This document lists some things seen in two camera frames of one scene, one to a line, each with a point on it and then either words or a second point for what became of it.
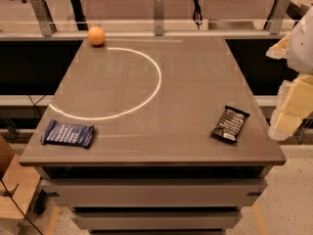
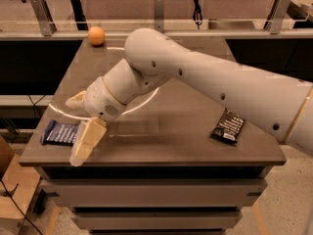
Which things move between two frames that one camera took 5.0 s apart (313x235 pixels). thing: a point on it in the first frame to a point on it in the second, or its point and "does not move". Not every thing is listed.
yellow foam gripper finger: (294, 104) to (89, 136)
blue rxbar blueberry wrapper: (67, 133) does not move
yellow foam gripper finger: (280, 50) to (76, 101)
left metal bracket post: (44, 15) does not move
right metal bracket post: (279, 12) does not move
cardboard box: (19, 181) does not move
